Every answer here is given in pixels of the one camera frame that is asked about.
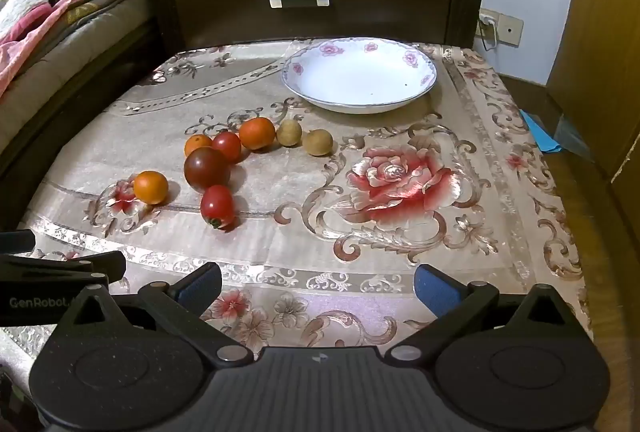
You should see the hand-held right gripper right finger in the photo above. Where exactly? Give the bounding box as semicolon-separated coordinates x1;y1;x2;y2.
384;263;598;365

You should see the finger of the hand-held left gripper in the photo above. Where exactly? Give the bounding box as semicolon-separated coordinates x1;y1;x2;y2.
0;251;127;285
0;229;37;255

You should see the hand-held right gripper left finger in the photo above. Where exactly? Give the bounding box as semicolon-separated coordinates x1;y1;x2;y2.
57;262;255;368

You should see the oval red cherry tomato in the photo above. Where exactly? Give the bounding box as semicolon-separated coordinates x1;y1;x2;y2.
200;185;236;230

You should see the orange cherry tomato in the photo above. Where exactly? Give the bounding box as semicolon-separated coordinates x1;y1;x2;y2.
184;133;215;158
133;170;169;206

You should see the dark red-brown tomato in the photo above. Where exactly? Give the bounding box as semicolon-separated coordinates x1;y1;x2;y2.
183;147;232;191

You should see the small mandarin orange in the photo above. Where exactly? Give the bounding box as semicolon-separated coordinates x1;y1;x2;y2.
238;117;277;151

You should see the brown longan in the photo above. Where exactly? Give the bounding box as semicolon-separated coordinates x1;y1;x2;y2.
302;128;334;157
276;119;303;148

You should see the white floral plate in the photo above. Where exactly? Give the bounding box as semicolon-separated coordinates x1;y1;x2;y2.
281;37;439;114

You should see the floral beige tablecloth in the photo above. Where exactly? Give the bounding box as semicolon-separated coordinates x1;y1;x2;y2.
5;37;596;363

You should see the round red cherry tomato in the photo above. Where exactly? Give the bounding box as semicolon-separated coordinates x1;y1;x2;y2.
212;131;243;164

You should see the blue paper sheet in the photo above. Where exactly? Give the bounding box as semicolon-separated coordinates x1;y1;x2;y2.
519;109;564;154

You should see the pink blanket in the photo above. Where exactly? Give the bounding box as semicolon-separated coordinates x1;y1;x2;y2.
0;2;68;93

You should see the white fleece blanket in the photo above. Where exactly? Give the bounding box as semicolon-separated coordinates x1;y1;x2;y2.
0;0;52;38

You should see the wooden wardrobe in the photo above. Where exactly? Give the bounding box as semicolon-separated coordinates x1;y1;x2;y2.
547;0;640;183

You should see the dark wooden bed frame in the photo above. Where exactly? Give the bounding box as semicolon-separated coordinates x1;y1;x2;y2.
0;20;168;213

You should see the white power cable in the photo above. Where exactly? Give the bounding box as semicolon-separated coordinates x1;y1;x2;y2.
475;15;499;54

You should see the wall socket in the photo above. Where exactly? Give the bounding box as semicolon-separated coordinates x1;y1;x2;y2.
479;8;523;46

